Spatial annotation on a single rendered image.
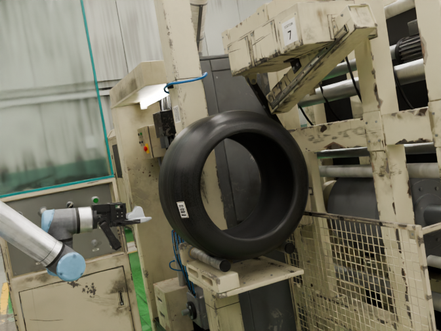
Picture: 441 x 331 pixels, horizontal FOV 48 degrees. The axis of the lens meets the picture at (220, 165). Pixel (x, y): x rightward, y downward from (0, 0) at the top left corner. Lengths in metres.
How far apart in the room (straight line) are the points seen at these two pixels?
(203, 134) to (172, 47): 0.56
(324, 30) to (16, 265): 1.68
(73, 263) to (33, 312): 0.86
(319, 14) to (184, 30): 0.69
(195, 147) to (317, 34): 0.58
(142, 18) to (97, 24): 1.04
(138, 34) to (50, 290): 9.63
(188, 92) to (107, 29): 9.42
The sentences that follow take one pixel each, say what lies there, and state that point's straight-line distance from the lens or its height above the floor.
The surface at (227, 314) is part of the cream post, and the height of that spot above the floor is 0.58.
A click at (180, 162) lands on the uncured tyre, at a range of 1.77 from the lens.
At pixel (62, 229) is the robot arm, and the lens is 1.74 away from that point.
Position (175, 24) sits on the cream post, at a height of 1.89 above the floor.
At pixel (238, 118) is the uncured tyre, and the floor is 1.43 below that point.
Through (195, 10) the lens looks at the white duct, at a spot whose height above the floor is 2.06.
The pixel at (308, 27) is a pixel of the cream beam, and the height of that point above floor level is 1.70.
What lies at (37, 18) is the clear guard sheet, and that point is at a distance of 2.51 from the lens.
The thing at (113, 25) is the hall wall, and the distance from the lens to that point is 11.61.
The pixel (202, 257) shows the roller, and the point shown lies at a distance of 2.02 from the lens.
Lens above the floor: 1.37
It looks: 3 degrees down
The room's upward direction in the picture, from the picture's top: 9 degrees counter-clockwise
